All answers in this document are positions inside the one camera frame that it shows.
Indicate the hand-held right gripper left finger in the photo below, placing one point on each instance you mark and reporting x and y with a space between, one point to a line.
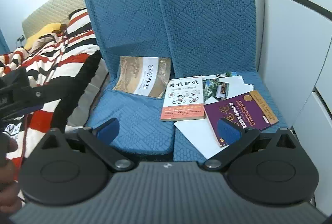
109 130

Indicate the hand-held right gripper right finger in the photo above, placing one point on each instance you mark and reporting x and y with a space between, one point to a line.
228 130

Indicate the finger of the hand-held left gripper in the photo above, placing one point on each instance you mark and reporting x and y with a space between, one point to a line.
31 98

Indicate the purple cover book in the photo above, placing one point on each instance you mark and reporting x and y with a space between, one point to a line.
243 109

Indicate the photo cover booklet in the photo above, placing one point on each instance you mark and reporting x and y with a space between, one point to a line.
215 90
197 133
238 83

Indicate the person's left hand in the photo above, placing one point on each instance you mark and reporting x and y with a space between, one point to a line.
7 148

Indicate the red black white striped blanket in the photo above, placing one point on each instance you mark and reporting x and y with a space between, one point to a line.
64 57

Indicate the white book with orange band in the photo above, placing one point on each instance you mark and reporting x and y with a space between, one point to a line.
181 91

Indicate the yellow plush toy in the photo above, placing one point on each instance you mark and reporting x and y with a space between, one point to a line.
49 29

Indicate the purple and gold book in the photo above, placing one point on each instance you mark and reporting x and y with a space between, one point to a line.
140 76

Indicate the cream quilted headboard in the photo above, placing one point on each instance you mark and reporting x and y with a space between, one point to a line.
54 3

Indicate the white cabinet with black trim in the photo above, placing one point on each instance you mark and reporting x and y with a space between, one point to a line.
285 44

